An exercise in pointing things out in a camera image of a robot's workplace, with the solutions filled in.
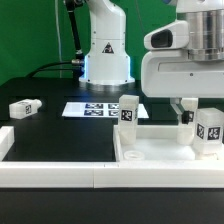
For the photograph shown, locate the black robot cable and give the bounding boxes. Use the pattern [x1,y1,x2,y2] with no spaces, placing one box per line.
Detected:
[25,0,86,79]

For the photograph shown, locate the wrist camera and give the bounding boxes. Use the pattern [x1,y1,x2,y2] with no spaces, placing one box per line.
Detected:
[144,20,189,50]

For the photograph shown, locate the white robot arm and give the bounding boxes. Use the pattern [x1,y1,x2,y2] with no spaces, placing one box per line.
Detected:
[80,0,224,100]

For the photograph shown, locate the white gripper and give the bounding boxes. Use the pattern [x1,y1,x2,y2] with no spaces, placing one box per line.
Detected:
[141,50,224,124]

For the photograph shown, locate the white square table top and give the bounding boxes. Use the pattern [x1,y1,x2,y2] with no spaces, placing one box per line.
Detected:
[113,125,224,161]

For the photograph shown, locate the white sheet with markers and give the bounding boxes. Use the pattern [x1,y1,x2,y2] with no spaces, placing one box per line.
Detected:
[61,101,150,119]

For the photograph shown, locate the white U-shaped obstacle fence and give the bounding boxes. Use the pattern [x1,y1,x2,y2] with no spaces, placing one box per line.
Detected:
[0,126,224,188]

